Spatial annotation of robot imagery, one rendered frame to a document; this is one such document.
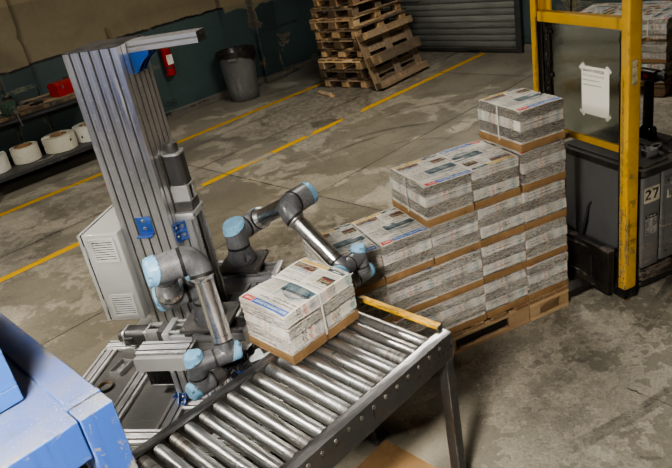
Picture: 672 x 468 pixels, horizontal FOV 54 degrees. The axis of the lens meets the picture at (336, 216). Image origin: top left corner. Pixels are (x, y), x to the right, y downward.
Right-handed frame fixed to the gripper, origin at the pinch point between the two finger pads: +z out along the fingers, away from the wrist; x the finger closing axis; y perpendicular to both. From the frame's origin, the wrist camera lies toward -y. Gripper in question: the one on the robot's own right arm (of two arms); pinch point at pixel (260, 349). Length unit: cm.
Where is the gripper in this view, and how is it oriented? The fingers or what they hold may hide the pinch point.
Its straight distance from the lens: 281.6
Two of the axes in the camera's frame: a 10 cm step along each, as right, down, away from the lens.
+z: 6.9, -4.1, 6.0
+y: -1.7, -8.9, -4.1
